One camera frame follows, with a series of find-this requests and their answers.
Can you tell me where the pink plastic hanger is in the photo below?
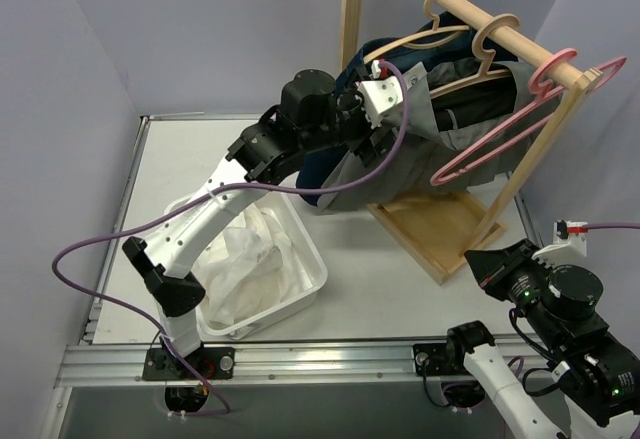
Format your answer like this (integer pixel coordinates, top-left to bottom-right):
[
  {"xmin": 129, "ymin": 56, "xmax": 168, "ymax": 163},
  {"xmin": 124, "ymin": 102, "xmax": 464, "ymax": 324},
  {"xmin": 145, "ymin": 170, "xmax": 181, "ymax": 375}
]
[{"xmin": 429, "ymin": 47, "xmax": 629, "ymax": 189}]

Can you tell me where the grey pleated skirt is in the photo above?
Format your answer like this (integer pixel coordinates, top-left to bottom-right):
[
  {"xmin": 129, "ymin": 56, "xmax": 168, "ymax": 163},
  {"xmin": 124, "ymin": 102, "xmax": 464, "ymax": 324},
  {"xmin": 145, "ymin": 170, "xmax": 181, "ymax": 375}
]
[{"xmin": 317, "ymin": 58, "xmax": 561, "ymax": 212}]

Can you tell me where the beige hanger front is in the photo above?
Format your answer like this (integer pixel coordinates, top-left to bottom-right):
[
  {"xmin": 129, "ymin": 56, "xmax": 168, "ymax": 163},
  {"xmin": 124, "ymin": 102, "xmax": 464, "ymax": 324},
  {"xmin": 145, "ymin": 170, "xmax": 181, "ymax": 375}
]
[{"xmin": 430, "ymin": 13, "xmax": 520, "ymax": 99}]

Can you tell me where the beige hanger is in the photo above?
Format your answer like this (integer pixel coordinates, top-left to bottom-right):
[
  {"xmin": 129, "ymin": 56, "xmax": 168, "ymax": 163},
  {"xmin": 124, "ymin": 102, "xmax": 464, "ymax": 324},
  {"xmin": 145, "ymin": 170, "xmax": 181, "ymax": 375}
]
[
  {"xmin": 363, "ymin": 0, "xmax": 469, "ymax": 65},
  {"xmin": 430, "ymin": 13, "xmax": 520, "ymax": 99}
]

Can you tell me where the white pleated skirt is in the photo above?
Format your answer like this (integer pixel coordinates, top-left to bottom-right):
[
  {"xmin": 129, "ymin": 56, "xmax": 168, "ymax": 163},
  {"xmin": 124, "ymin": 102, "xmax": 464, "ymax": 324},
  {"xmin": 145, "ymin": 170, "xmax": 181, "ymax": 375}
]
[{"xmin": 193, "ymin": 205, "xmax": 309, "ymax": 330}]

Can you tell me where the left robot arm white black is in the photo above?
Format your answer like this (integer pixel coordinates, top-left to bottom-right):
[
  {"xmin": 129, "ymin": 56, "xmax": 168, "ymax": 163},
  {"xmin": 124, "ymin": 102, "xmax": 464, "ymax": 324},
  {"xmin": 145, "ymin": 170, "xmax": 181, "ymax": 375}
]
[{"xmin": 122, "ymin": 61, "xmax": 408, "ymax": 378}]

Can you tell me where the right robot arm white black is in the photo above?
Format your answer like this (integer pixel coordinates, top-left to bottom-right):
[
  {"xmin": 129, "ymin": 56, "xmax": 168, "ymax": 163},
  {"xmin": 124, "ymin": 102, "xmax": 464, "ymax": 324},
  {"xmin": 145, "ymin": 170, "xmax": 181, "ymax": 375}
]
[{"xmin": 443, "ymin": 240, "xmax": 639, "ymax": 438}]

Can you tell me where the dark blue denim skirt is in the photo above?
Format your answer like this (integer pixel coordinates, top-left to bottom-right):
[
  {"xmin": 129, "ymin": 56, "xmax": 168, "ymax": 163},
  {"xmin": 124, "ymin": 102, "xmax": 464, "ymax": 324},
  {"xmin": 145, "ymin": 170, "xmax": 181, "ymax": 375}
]
[{"xmin": 296, "ymin": 13, "xmax": 520, "ymax": 209}]

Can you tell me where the beige hanger rear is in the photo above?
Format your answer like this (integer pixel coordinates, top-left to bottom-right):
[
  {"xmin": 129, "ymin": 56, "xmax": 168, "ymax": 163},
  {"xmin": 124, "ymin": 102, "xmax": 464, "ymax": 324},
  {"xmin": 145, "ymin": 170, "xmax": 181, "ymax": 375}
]
[{"xmin": 363, "ymin": 0, "xmax": 469, "ymax": 65}]

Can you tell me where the wooden clothes rack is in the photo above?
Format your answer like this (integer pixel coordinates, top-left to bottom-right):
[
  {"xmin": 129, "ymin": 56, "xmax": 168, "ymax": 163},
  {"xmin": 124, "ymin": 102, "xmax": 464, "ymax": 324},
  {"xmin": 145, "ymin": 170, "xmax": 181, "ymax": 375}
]
[{"xmin": 369, "ymin": 0, "xmax": 626, "ymax": 284}]

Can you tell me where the white plastic basket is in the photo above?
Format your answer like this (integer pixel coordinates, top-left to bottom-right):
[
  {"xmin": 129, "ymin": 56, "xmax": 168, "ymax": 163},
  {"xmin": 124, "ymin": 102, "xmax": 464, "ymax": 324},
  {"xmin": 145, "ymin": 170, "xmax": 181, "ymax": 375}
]
[{"xmin": 192, "ymin": 193, "xmax": 328, "ymax": 340}]

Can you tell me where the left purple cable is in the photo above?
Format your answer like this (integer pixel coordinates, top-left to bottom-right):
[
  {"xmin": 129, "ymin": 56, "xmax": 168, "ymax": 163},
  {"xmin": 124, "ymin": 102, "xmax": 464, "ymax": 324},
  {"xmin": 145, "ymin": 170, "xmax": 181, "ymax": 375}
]
[{"xmin": 52, "ymin": 61, "xmax": 414, "ymax": 418}]

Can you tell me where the purple cable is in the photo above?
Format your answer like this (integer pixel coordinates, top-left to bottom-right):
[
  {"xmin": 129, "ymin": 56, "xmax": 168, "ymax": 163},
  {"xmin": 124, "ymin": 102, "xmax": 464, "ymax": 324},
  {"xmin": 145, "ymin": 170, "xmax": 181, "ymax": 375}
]
[
  {"xmin": 582, "ymin": 221, "xmax": 640, "ymax": 233},
  {"xmin": 52, "ymin": 61, "xmax": 414, "ymax": 418}
]

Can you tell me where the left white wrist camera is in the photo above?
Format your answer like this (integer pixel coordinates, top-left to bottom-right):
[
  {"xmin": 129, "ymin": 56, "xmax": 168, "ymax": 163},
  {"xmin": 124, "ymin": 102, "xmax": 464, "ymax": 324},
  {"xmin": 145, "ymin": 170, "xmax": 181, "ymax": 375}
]
[{"xmin": 356, "ymin": 60, "xmax": 406, "ymax": 129}]

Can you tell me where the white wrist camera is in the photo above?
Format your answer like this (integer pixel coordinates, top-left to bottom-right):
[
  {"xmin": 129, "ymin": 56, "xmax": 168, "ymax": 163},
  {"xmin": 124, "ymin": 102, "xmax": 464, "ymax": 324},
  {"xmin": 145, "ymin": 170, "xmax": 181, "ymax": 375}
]
[
  {"xmin": 356, "ymin": 60, "xmax": 406, "ymax": 129},
  {"xmin": 532, "ymin": 220, "xmax": 588, "ymax": 267}
]

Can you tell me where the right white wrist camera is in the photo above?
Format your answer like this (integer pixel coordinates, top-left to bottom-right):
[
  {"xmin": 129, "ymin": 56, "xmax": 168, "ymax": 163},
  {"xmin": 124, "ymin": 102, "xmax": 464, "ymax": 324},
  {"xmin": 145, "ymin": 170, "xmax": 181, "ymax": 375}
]
[{"xmin": 532, "ymin": 220, "xmax": 588, "ymax": 267}]

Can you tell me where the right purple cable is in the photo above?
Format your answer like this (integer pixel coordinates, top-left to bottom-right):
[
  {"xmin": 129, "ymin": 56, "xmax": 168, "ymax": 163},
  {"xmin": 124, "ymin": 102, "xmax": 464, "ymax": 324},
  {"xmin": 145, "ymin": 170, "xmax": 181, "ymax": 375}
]
[{"xmin": 582, "ymin": 221, "xmax": 640, "ymax": 233}]

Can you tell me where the aluminium mounting rail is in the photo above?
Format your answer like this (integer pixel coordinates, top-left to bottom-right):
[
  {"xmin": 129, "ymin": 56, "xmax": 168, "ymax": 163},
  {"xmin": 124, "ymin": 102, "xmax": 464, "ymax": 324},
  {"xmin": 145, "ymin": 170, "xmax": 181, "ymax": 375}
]
[{"xmin": 53, "ymin": 341, "xmax": 531, "ymax": 388}]

